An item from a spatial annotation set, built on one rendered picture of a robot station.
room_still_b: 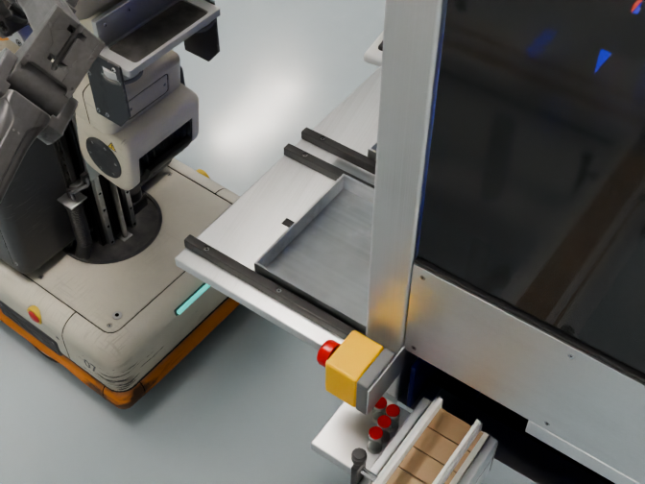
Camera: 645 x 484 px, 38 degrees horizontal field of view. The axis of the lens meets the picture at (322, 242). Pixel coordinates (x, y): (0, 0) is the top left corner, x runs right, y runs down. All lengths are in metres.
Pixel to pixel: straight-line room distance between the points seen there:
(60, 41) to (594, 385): 0.77
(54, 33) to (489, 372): 0.70
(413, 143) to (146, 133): 1.03
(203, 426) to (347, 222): 0.95
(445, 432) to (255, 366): 1.23
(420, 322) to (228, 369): 1.33
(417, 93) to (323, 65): 2.42
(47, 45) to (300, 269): 0.60
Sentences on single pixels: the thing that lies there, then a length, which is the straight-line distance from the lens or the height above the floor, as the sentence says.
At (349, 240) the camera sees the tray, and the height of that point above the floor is 0.88.
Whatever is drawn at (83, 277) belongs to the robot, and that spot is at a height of 0.28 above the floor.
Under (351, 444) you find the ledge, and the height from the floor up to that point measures 0.88.
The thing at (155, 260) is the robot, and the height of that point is 0.28.
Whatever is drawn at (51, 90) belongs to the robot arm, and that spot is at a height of 1.36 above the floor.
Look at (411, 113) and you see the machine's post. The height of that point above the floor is 1.44.
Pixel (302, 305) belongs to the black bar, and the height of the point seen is 0.90.
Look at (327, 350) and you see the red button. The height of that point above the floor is 1.01.
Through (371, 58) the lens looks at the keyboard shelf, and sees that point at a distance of 2.14.
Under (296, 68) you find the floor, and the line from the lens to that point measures 3.40.
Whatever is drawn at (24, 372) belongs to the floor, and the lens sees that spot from 2.64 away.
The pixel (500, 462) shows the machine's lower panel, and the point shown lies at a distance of 1.41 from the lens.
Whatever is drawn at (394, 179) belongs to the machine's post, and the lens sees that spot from 1.10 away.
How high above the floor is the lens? 2.11
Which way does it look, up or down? 49 degrees down
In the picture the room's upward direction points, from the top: straight up
